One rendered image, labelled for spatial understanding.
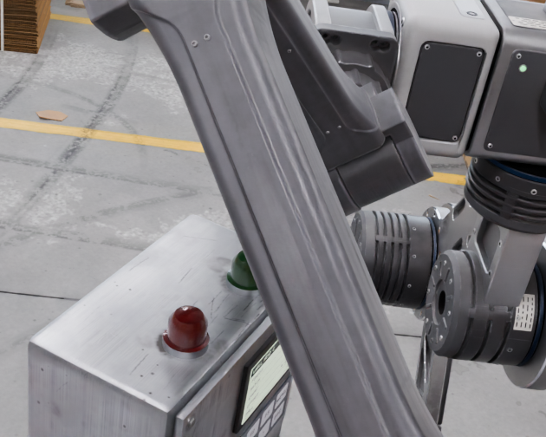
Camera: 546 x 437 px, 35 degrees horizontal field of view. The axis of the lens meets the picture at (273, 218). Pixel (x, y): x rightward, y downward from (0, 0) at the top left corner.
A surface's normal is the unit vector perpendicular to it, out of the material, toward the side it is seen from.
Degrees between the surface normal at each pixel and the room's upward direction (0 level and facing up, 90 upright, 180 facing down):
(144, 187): 0
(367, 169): 75
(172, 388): 0
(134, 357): 0
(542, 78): 90
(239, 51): 60
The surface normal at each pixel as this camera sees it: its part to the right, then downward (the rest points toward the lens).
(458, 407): 0.15, -0.84
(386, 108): -0.38, -0.35
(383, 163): -0.14, 0.27
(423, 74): 0.01, 0.54
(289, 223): -0.28, -0.04
